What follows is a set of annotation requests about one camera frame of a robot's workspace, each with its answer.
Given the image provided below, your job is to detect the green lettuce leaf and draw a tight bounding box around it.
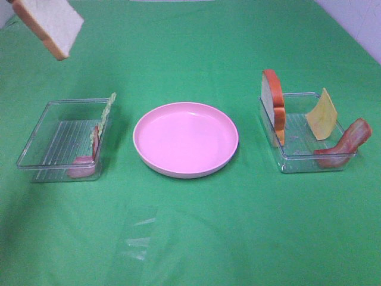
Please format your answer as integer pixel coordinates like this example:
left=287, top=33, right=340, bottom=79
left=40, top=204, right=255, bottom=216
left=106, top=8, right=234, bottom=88
left=90, top=92, right=117, bottom=152

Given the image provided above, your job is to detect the pink bacon strip tray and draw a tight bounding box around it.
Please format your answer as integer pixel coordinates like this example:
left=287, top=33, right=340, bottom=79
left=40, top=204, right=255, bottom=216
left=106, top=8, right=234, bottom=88
left=66, top=126, right=99, bottom=178

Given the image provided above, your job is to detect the red bacon strip tray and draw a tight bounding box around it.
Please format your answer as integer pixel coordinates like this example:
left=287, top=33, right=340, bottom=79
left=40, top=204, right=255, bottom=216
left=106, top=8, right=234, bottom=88
left=314, top=118, right=372, bottom=169

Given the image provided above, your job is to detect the white bread slice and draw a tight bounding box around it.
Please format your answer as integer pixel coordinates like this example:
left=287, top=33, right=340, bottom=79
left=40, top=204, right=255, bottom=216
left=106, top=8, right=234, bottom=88
left=10, top=0, right=84, bottom=61

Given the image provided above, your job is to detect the pink round plate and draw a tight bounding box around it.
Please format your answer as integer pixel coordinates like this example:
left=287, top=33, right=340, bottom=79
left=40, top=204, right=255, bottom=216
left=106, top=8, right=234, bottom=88
left=133, top=102, right=239, bottom=179

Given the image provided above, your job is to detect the upright toast bread slice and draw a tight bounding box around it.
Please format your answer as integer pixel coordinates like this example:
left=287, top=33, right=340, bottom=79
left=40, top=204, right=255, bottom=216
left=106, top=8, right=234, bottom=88
left=261, top=69, right=286, bottom=146

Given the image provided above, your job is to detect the clear tape patch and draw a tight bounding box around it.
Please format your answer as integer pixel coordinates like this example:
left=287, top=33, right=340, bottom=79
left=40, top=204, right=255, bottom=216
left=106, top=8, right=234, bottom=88
left=117, top=206, right=157, bottom=262

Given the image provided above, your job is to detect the green tablecloth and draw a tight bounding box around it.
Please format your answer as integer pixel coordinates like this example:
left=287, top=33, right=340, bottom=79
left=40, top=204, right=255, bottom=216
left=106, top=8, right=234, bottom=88
left=1, top=1, right=380, bottom=285

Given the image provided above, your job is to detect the clear right plastic tray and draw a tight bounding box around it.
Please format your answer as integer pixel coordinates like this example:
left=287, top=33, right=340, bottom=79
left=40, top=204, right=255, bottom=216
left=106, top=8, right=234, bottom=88
left=259, top=92, right=357, bottom=173

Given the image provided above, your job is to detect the clear plastic tray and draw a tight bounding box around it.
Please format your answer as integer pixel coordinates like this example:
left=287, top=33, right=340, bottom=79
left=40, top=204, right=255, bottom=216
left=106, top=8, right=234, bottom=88
left=16, top=98, right=110, bottom=183
left=259, top=92, right=357, bottom=173

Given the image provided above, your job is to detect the clear left plastic tray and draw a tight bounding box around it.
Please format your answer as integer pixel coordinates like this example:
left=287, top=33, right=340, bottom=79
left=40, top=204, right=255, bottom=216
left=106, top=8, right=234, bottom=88
left=16, top=98, right=110, bottom=183

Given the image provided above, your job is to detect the yellow cheese slice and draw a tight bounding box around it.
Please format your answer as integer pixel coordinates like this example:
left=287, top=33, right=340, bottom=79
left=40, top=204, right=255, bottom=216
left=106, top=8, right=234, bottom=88
left=305, top=88, right=338, bottom=141

